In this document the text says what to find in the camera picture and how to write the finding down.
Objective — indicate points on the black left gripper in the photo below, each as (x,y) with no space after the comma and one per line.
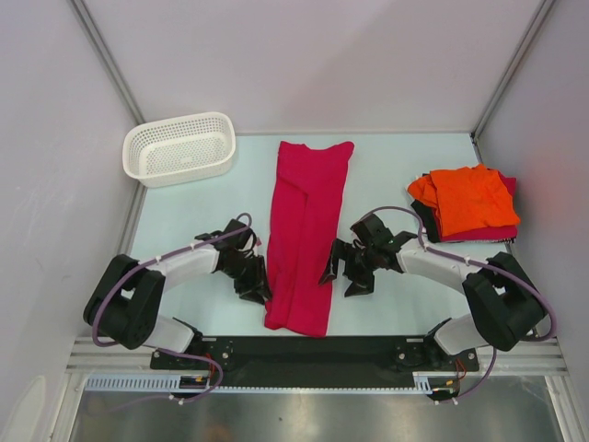
(257,282)

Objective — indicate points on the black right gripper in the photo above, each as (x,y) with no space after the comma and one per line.
(362,284)

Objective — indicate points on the magenta t shirt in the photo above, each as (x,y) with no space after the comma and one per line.
(305,213)
(483,232)

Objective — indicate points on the orange t shirt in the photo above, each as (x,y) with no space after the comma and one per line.
(469,198)

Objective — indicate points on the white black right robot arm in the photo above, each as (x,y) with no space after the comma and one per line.
(503,303)

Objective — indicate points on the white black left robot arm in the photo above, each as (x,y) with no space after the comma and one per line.
(124,308)

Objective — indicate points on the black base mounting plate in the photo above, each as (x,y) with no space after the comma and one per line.
(339,362)

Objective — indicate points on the black t shirt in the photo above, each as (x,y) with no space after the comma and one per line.
(429,221)

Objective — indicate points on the magenta folded t shirt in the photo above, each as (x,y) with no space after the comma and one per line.
(483,232)

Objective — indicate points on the white perforated plastic basket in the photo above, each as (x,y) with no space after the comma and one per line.
(179,150)

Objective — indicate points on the white slotted cable duct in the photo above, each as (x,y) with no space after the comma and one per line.
(178,384)

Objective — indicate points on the aluminium front frame rail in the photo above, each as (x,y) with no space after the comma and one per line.
(525,359)

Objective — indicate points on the aluminium right corner post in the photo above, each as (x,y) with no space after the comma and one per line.
(522,48)

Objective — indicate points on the aluminium corner post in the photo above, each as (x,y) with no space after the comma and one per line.
(522,48)
(102,50)

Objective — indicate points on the aluminium left corner post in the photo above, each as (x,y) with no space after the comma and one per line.
(102,50)

